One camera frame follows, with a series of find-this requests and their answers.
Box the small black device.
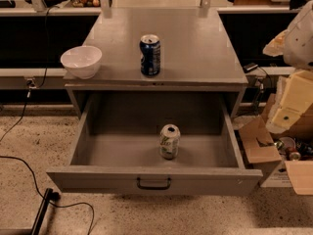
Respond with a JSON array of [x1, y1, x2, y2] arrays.
[[243, 63, 258, 72]]

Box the black drawer handle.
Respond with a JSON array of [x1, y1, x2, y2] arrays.
[[136, 177, 171, 191]]

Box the grey cabinet counter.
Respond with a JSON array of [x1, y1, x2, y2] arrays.
[[65, 8, 247, 115]]

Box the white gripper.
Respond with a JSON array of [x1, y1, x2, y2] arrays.
[[266, 70, 313, 134]]

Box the white bowl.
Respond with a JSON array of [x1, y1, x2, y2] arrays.
[[61, 46, 103, 79]]

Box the black floor cable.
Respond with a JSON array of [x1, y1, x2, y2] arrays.
[[0, 5, 96, 235]]

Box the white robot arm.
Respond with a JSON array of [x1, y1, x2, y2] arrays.
[[263, 1, 313, 134]]

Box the white green 7up can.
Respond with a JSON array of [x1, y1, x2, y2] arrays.
[[159, 124, 181, 160]]

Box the open cardboard box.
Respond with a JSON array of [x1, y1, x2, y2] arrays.
[[239, 94, 313, 195]]

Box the black metal floor stand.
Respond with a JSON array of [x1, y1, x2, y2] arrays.
[[0, 187, 62, 235]]

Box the red can in box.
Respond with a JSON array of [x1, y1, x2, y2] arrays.
[[286, 147, 301, 161]]

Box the open grey top drawer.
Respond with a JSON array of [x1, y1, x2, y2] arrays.
[[47, 92, 262, 196]]

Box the blue pepsi can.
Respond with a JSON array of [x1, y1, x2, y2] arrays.
[[139, 34, 160, 76]]

